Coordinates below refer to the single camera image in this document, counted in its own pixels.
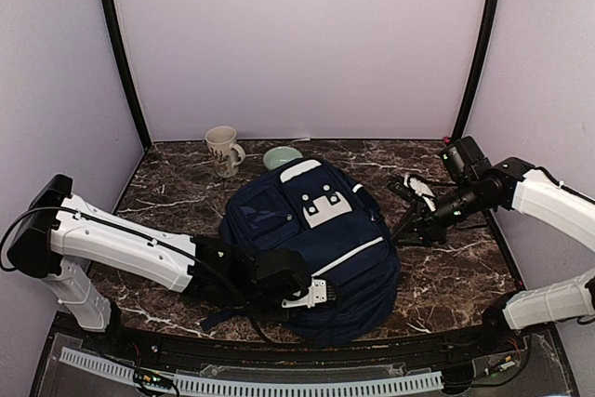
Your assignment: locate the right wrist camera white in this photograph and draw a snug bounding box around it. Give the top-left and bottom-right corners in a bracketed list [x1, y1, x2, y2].
[387, 174, 435, 201]

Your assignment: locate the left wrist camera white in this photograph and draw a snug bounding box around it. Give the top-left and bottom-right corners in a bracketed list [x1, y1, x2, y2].
[281, 278, 338, 309]

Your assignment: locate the black frame post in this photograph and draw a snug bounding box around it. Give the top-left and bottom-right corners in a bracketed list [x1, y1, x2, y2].
[100, 0, 152, 152]
[450, 0, 498, 140]

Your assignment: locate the left black frame post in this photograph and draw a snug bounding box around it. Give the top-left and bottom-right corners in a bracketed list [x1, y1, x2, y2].
[100, 0, 152, 152]

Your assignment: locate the navy blue student backpack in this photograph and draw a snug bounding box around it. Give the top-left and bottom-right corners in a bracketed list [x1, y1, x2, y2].
[201, 158, 401, 346]

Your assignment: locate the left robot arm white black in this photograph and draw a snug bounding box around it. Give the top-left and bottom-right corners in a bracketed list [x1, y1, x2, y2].
[1, 174, 340, 356]

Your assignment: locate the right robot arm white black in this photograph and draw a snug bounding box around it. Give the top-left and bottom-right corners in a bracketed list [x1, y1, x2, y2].
[388, 136, 594, 354]

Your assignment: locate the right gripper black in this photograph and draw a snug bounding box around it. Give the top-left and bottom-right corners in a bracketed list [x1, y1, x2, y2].
[391, 179, 492, 247]

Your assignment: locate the light green ceramic bowl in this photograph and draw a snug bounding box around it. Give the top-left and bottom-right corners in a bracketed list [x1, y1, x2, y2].
[263, 146, 303, 170]

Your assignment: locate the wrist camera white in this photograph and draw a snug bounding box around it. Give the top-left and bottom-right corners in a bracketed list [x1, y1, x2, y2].
[387, 174, 435, 201]
[281, 278, 338, 309]

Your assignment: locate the right black frame post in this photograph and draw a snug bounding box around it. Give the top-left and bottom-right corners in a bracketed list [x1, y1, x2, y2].
[450, 0, 498, 140]

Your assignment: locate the small circuit board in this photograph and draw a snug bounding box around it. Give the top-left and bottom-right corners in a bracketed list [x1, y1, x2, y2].
[132, 369, 173, 391]

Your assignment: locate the cream ceramic mug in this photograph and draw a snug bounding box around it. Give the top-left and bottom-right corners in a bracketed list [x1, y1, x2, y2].
[205, 126, 246, 179]

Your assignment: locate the white slotted cable duct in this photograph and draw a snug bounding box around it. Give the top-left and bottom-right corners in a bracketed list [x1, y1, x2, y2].
[59, 348, 444, 397]

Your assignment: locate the black front rail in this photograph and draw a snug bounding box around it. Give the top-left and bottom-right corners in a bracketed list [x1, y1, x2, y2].
[50, 312, 554, 373]

